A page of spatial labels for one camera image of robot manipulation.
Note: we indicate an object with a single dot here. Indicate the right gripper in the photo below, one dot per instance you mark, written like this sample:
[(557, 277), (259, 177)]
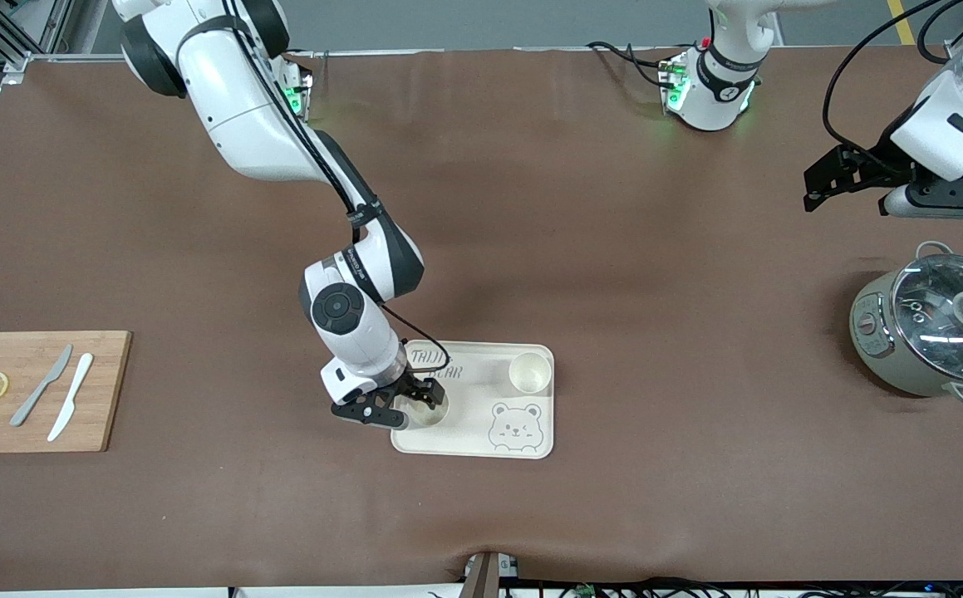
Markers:
[(411, 383)]

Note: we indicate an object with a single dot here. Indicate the white plastic cup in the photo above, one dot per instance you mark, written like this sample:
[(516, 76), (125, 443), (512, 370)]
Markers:
[(437, 417), (529, 372)]

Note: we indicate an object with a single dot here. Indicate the sage green electric pot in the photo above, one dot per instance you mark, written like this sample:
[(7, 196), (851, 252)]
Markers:
[(872, 353)]

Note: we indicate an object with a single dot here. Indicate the wooden cutting board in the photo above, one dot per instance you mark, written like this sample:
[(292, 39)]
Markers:
[(107, 390)]

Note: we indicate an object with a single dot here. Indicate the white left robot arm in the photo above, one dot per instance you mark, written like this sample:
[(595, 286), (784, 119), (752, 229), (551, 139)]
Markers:
[(709, 100)]

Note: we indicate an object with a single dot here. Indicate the beige bear print tray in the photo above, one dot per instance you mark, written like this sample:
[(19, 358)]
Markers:
[(473, 436)]

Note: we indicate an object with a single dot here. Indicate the metal post at table edge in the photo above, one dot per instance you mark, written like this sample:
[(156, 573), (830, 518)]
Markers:
[(485, 577)]

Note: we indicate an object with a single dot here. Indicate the grey plastic knife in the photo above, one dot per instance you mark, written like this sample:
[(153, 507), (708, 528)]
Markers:
[(41, 389)]

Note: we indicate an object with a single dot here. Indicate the brown table mat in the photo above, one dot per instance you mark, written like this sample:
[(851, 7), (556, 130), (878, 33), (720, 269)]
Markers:
[(614, 249)]

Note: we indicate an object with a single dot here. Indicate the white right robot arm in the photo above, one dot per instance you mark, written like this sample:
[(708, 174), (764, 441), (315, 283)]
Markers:
[(232, 100)]

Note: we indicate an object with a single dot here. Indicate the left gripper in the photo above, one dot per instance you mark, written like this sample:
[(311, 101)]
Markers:
[(886, 157)]

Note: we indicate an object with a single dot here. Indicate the white plastic knife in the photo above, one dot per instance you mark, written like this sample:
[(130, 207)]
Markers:
[(68, 399)]

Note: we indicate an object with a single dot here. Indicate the glass pot lid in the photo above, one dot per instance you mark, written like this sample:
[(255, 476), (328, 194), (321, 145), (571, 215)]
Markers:
[(938, 332)]

